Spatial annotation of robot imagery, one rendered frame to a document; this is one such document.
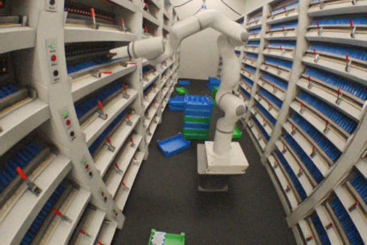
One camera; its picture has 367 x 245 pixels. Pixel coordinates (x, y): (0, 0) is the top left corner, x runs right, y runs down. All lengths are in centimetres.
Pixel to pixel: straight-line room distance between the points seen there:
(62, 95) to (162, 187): 100
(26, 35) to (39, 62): 8
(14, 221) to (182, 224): 91
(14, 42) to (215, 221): 127
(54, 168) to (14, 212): 19
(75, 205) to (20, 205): 25
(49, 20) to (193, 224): 122
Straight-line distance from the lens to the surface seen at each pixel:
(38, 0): 46
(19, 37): 42
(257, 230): 120
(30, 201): 50
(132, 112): 111
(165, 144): 159
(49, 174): 52
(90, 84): 58
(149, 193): 120
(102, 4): 103
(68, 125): 50
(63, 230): 65
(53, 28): 47
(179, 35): 67
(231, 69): 78
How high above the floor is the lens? 103
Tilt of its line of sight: 25 degrees down
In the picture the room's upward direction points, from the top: 3 degrees clockwise
